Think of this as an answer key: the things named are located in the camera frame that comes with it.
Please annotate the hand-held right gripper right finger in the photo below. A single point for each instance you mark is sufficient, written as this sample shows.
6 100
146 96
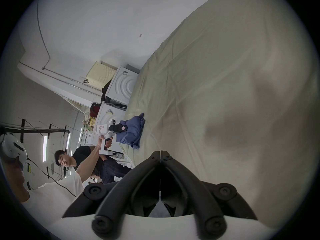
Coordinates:
200 196

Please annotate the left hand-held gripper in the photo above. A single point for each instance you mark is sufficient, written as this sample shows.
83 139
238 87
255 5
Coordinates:
102 129

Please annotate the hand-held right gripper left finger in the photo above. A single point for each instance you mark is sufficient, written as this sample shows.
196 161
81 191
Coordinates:
117 196

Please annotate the blue garment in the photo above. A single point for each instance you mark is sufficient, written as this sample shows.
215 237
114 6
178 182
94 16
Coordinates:
132 131

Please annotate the person's left forearm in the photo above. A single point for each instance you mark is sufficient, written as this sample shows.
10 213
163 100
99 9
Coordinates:
87 162

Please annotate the person's left hand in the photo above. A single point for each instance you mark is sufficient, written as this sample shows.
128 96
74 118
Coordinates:
108 144

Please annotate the white appliance with yellow label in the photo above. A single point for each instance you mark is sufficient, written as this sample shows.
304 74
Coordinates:
103 116

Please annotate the dark red bag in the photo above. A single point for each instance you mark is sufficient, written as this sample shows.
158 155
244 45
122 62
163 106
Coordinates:
95 110

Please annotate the white washing machine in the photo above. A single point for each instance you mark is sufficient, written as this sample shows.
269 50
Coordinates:
122 84

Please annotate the pale yellow padded panel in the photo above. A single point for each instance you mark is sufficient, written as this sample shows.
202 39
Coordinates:
101 75

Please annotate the person's body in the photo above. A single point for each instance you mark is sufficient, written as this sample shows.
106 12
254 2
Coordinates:
50 196

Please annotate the bed with beige sheet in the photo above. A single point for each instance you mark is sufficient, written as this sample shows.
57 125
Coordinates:
225 96

